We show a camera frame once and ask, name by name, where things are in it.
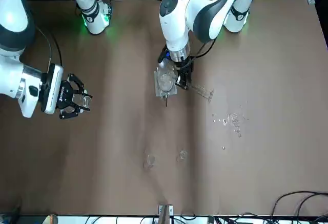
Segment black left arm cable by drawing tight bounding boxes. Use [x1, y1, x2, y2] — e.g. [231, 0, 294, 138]
[188, 38, 216, 59]

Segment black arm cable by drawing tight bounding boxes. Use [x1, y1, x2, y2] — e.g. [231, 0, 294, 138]
[188, 38, 216, 59]
[37, 26, 64, 74]

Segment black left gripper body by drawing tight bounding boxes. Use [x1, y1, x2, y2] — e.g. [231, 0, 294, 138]
[175, 59, 194, 79]

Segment clear water puddle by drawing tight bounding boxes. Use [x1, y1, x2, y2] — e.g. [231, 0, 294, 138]
[228, 113, 246, 129]

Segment clear glass conical flask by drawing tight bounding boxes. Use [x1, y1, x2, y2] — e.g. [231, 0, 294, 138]
[64, 92, 93, 114]

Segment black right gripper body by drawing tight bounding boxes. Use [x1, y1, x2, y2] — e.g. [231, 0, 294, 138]
[59, 79, 77, 109]

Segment black cable loop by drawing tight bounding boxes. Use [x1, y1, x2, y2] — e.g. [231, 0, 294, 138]
[297, 194, 328, 218]
[272, 190, 328, 224]

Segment clear glass graduated cylinder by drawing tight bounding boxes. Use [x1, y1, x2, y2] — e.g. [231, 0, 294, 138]
[171, 79, 215, 104]

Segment clear glass beaker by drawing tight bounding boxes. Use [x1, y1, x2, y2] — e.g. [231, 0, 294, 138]
[156, 64, 177, 93]

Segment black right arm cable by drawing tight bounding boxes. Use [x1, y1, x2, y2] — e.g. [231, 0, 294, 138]
[37, 26, 64, 74]

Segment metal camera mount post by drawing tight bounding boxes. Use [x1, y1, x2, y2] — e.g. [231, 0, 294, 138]
[158, 204, 173, 224]

